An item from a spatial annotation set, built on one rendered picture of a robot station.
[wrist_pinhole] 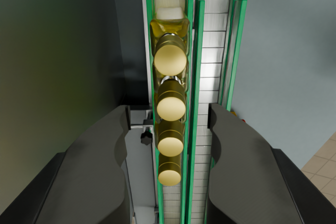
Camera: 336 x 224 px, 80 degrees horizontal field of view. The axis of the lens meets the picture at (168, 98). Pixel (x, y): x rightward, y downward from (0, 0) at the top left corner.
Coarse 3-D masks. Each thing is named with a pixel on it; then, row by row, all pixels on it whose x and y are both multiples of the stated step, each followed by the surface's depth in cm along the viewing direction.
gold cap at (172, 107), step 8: (168, 80) 26; (160, 88) 26; (168, 88) 24; (176, 88) 25; (160, 96) 24; (168, 96) 23; (176, 96) 23; (160, 104) 23; (168, 104) 23; (176, 104) 23; (184, 104) 23; (160, 112) 24; (168, 112) 23; (176, 112) 23; (184, 112) 24; (168, 120) 24
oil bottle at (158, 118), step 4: (156, 96) 33; (184, 96) 33; (156, 100) 32; (156, 104) 32; (156, 112) 32; (156, 116) 33; (184, 116) 33; (156, 120) 33; (160, 120) 33; (180, 120) 33; (184, 120) 33
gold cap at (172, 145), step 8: (176, 120) 29; (160, 128) 28; (168, 128) 27; (176, 128) 27; (160, 136) 26; (168, 136) 25; (176, 136) 26; (160, 144) 26; (168, 144) 26; (176, 144) 26; (160, 152) 27; (168, 152) 26; (176, 152) 26
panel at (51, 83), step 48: (0, 0) 14; (48, 0) 20; (96, 0) 33; (0, 48) 14; (48, 48) 20; (96, 48) 33; (0, 96) 14; (48, 96) 20; (96, 96) 33; (0, 144) 14; (48, 144) 20; (0, 192) 14
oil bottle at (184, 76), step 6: (186, 66) 30; (156, 72) 29; (180, 72) 29; (186, 72) 29; (156, 78) 29; (162, 78) 29; (180, 78) 29; (186, 78) 30; (156, 84) 30; (186, 84) 30; (156, 90) 31; (186, 90) 31
